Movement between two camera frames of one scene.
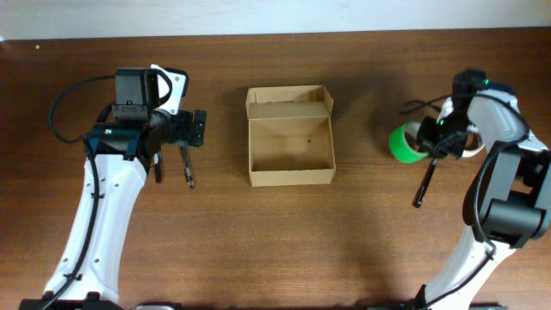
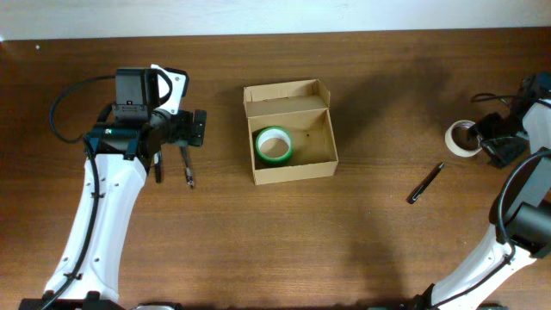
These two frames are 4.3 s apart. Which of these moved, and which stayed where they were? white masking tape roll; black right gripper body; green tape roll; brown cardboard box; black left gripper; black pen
Moved: black pen; green tape roll; black right gripper body
Stayed: brown cardboard box; black left gripper; white masking tape roll
